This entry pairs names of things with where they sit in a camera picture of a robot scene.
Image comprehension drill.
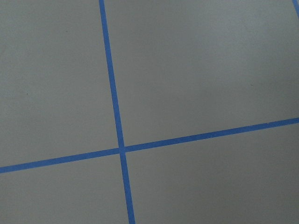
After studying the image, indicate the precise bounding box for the crossing blue tape strip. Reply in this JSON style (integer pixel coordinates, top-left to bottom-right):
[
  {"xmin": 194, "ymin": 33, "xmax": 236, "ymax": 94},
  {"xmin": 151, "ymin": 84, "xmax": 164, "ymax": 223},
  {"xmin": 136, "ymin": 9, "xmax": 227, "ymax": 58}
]
[{"xmin": 0, "ymin": 118, "xmax": 299, "ymax": 174}]

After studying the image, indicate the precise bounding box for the brown paper table cover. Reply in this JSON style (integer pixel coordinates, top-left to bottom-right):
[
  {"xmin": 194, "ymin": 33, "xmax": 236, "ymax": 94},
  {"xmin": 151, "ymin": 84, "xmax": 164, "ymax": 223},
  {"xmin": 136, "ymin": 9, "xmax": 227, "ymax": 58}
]
[{"xmin": 0, "ymin": 0, "xmax": 299, "ymax": 224}]

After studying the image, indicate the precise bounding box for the long blue tape strip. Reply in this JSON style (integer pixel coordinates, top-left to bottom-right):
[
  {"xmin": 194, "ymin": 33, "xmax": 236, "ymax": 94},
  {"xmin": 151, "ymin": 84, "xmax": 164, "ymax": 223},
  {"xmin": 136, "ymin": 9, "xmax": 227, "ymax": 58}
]
[{"xmin": 99, "ymin": 0, "xmax": 135, "ymax": 224}]

